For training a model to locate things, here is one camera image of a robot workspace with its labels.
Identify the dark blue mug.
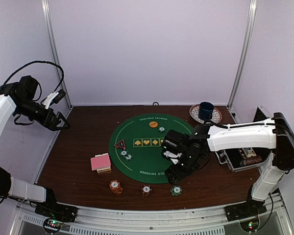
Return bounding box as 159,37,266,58
198,101,214,120

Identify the green 20 chip stack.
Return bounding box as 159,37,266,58
171,186,182,196

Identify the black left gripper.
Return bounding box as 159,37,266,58
14,97,71,131

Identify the brown 100 chip stack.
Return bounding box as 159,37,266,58
141,185,152,196

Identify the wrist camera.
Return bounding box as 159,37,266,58
41,89,66,109
161,130,190,165

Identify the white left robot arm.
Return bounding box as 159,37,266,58
0,76,70,217

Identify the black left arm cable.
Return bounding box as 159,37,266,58
4,60,64,96

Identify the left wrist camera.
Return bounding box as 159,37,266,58
41,89,66,109

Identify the aluminium table front rail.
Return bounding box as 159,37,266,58
8,193,294,235

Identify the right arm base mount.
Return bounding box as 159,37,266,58
224,200,267,233

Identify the black red triangular dealer button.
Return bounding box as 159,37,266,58
114,139,126,150

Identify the red backed card deck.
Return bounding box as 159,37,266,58
90,153,111,172

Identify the red chip stack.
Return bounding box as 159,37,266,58
109,180,123,194

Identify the right aluminium frame post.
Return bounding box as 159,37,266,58
227,0,258,110

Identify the patterned saucer plate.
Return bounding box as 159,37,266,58
189,104,222,124

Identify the aluminium poker chip case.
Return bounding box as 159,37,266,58
216,147,272,172

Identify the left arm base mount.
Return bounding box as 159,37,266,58
34,188,78,234

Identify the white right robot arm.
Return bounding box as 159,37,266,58
161,113,294,216

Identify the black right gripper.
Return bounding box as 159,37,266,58
164,150,199,186

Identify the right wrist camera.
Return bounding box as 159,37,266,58
161,130,190,165

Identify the green chip near orange button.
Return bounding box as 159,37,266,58
158,126,166,133

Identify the round green poker mat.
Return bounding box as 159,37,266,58
109,113,194,184

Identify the aluminium frame post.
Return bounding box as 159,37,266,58
41,0,72,109
227,0,258,110

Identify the playing card box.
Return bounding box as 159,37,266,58
95,153,111,173

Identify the orange big blind button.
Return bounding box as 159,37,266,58
149,121,158,128

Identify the left aluminium frame post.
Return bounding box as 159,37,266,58
41,0,72,109

